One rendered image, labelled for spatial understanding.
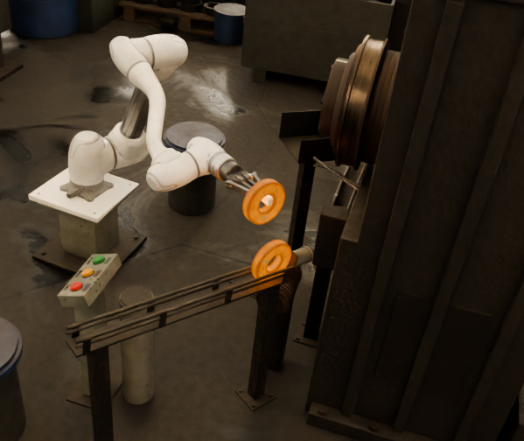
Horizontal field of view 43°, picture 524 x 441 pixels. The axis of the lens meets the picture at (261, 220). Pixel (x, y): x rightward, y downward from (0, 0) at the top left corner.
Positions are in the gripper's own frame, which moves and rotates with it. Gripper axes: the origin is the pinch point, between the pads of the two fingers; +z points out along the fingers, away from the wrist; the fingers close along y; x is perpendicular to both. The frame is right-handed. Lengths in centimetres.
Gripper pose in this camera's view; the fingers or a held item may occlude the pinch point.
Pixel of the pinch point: (263, 197)
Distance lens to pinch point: 219.7
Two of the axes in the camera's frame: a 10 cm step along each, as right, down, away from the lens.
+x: 0.7, -8.2, -5.6
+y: -7.9, 3.0, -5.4
